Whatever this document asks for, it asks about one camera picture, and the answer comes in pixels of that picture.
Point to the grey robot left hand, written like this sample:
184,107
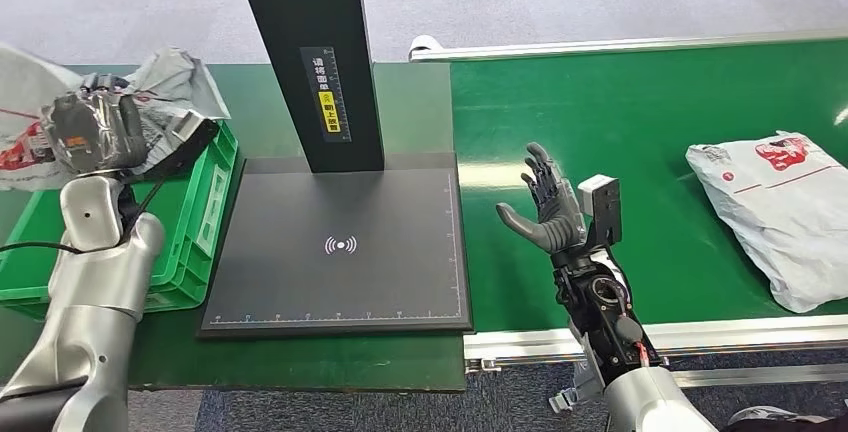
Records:
93,131

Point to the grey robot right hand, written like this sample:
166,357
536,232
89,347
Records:
560,217

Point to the grey red-print mailer package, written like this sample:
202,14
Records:
179,84
782,217

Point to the black weighing scale platform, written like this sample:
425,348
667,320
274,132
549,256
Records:
331,283

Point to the green conveyor belt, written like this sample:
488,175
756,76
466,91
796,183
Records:
629,104

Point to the green plastic crate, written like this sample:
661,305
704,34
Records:
199,224

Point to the black scale column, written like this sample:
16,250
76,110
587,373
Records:
298,18

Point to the black yellow column label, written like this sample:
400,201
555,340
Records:
326,94

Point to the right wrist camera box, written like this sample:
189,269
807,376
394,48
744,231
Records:
601,207

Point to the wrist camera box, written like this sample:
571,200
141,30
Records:
185,131
601,207

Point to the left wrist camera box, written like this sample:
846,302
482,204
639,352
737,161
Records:
185,131

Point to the metal conveyor bracket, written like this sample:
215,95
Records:
573,392

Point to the aluminium conveyor frame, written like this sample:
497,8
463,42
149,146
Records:
729,336

